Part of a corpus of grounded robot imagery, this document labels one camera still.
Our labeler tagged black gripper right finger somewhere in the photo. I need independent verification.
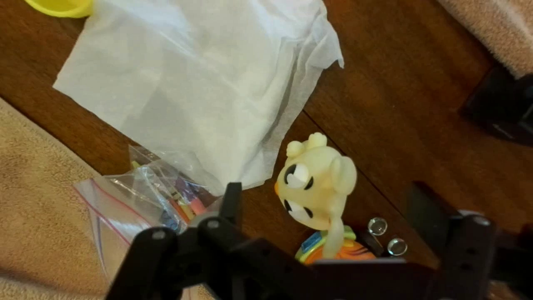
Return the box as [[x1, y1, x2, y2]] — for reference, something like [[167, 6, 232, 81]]
[[407, 182, 500, 300]]

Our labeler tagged cream bunny squeeze toy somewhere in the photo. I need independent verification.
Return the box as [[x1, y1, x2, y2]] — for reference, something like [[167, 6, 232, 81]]
[[273, 132, 360, 261]]

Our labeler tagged small shiny ring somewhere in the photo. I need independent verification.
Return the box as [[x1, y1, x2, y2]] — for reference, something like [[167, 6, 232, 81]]
[[367, 217, 390, 237], [387, 237, 410, 259]]

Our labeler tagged white tissue cloth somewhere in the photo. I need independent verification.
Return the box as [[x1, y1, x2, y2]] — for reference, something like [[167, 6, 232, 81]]
[[53, 0, 347, 199]]

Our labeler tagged tan towel under black bar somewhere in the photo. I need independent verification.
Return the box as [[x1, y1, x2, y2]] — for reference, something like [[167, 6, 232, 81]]
[[0, 97, 147, 300]]

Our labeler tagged orange striped toy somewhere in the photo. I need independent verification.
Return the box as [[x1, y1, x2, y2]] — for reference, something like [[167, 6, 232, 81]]
[[293, 224, 380, 267]]

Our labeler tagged large tan towel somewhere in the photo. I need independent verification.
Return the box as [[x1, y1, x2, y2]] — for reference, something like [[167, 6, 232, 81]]
[[437, 0, 533, 81]]

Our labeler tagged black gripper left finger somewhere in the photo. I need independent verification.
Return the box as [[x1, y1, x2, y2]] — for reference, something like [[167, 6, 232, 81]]
[[105, 182, 268, 300]]

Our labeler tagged clear zip bag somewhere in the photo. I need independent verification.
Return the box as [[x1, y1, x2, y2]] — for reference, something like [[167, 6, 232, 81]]
[[73, 146, 225, 264]]

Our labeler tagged yellow cup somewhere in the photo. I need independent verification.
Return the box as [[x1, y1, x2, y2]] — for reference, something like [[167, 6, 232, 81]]
[[23, 0, 97, 21]]

